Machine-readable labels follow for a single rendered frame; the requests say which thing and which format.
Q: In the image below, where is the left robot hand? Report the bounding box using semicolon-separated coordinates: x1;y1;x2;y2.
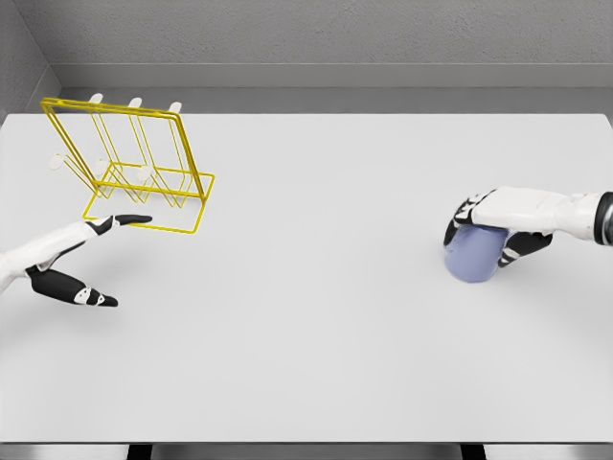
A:
0;214;153;309

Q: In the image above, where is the pale blue cup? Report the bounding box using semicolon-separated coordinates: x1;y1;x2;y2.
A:
443;224;510;284

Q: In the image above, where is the yellow wire cup holder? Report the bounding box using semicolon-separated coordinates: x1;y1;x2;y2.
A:
39;92;216;236

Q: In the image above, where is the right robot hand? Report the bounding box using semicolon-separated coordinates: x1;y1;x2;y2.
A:
443;187;572;269

